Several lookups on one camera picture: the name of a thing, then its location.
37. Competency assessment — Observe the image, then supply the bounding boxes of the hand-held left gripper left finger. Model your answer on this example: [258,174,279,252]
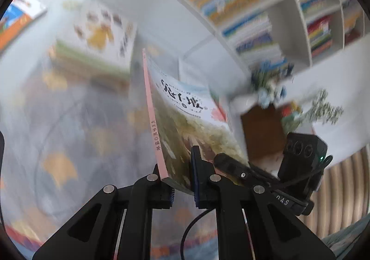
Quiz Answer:
[32,164,176,260]

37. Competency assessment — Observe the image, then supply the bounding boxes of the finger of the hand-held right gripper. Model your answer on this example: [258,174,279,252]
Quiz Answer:
[213,152,279,189]

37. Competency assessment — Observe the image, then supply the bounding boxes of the orange blue cartoon book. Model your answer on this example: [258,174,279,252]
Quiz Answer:
[0,0,48,52]

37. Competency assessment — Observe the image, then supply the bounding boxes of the green leafy plant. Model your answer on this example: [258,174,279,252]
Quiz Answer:
[282,89,344,130]

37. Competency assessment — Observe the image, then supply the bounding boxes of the blue white flowers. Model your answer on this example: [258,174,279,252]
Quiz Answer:
[250,59,295,108]

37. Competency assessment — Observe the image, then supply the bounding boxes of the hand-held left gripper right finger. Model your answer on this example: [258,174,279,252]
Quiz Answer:
[189,146,337,260]

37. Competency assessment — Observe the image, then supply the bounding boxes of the white book yellow figure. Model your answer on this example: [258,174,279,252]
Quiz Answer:
[58,0,138,72]

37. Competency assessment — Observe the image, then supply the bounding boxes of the teal cloth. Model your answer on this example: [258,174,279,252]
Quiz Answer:
[321,215,369,259]

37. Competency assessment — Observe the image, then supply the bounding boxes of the fan pattern table mat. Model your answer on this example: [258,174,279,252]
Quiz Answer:
[0,31,249,260]

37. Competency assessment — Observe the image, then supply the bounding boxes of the white bookshelf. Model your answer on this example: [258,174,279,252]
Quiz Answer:
[89,0,370,75]

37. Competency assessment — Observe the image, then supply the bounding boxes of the white vase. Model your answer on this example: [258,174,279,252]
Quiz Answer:
[231,94,272,116]

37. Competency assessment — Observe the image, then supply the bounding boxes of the landscape painting cover book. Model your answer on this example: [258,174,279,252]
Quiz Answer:
[142,48,250,195]

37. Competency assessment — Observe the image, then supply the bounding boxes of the dark brown cabinet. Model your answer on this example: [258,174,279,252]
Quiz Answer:
[240,104,292,174]

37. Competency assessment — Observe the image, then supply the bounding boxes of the stack of picture books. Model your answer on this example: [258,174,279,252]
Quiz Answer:
[53,40,133,87]

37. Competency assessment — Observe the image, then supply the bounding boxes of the black cable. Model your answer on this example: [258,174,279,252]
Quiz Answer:
[180,207,216,260]

